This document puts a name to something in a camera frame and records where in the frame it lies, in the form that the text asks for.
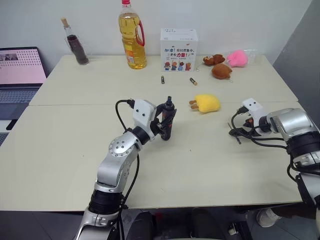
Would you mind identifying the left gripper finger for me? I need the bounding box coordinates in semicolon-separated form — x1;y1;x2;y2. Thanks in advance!
154;104;166;122
159;108;179;129

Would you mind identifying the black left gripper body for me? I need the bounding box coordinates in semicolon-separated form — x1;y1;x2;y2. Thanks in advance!
149;119;165;138

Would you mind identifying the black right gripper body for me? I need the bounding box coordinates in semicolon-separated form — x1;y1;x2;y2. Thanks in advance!
244;116;261;137

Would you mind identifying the black orange electric screwdriver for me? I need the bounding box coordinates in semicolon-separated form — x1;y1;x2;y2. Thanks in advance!
159;95;179;142

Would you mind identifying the yellow popsicle plush toy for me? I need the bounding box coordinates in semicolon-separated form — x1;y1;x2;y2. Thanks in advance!
188;93;221;114

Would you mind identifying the white printed cardboard box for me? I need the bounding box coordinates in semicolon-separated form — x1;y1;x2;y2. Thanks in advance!
160;27;199;73

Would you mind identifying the round brown plush toy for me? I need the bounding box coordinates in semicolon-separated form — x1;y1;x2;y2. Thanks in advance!
211;63;233;80

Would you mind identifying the pink plush toy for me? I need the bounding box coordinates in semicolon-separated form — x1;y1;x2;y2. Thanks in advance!
226;49;249;68

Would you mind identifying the brown bear plush toy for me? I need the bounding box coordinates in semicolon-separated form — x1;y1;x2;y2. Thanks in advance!
202;53;226;67

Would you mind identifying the large yellow oil bottle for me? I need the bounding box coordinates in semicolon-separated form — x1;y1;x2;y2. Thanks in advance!
118;0;148;70

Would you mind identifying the white shoe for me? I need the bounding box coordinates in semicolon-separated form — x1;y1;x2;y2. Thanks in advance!
256;207;282;228

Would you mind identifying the glass bottle with dark liquid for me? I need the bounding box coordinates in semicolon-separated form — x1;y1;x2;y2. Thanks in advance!
60;17;90;66

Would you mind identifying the open grey laptop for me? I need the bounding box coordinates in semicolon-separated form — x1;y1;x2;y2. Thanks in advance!
0;46;48;131

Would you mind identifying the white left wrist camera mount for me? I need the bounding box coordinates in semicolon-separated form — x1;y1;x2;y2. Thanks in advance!
131;99;158;139

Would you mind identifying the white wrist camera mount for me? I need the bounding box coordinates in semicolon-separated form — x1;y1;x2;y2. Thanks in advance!
131;99;158;139
241;98;268;124

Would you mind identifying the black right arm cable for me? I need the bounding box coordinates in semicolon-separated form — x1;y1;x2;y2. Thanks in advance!
230;106;291;149

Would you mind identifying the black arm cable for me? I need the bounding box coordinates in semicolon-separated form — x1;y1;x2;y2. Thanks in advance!
115;99;140;240
230;106;291;149

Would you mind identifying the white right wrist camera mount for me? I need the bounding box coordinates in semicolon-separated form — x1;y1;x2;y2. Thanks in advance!
241;98;268;124

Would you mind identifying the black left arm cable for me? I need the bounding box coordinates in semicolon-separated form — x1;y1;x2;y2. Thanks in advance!
115;99;140;240

